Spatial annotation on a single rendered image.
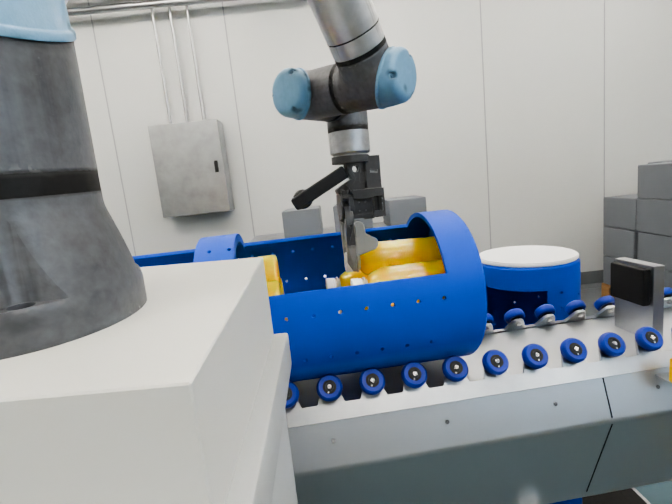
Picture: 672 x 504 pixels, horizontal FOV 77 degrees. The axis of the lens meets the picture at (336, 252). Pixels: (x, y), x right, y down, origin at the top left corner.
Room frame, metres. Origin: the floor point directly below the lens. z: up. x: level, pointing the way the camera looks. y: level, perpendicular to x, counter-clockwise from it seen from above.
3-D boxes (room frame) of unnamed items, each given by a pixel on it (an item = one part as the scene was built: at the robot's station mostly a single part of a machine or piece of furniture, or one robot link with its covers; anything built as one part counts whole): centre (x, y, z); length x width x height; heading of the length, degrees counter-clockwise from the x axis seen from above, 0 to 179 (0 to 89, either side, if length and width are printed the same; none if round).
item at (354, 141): (0.80, -0.05, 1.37); 0.08 x 0.08 x 0.05
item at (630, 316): (0.84, -0.61, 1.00); 0.10 x 0.04 x 0.15; 6
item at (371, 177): (0.80, -0.05, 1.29); 0.09 x 0.08 x 0.12; 96
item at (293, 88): (0.71, 0.00, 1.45); 0.11 x 0.11 x 0.08; 50
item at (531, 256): (1.23, -0.57, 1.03); 0.28 x 0.28 x 0.01
